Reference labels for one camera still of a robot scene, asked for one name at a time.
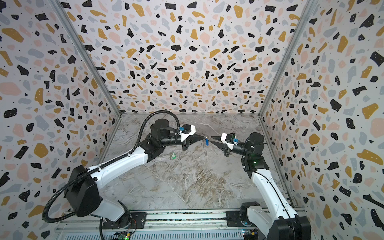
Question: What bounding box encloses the translucent keyring tag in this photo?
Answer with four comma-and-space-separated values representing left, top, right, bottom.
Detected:
202, 140, 209, 156

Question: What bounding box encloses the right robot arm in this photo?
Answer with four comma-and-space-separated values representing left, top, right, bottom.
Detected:
212, 132, 311, 240

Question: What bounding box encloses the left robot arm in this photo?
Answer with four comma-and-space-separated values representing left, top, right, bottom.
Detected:
64, 119, 204, 222

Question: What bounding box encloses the aluminium mounting rail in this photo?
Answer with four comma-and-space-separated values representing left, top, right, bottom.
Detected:
55, 206, 313, 240

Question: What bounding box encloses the corner aluminium profile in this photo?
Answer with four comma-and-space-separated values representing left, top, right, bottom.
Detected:
258, 0, 318, 119
48, 1, 122, 117

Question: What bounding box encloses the right corner aluminium profile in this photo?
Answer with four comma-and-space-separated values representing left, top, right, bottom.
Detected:
258, 0, 318, 119

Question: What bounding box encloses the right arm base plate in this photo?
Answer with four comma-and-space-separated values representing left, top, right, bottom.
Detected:
224, 210, 256, 227

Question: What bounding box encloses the right electronics board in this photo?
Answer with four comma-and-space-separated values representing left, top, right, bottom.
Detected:
242, 230, 259, 240

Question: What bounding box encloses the black corrugated cable conduit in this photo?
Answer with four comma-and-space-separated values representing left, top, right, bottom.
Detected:
41, 109, 181, 240

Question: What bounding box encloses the electronics board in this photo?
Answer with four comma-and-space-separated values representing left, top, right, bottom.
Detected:
118, 232, 134, 240
242, 230, 259, 240

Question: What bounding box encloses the left electronics board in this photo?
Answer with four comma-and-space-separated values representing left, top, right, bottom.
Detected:
118, 232, 134, 240

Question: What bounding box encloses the left corner aluminium profile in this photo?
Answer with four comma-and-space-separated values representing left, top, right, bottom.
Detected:
48, 1, 122, 117

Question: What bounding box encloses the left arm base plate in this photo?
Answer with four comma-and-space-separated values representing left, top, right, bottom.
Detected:
102, 212, 147, 231

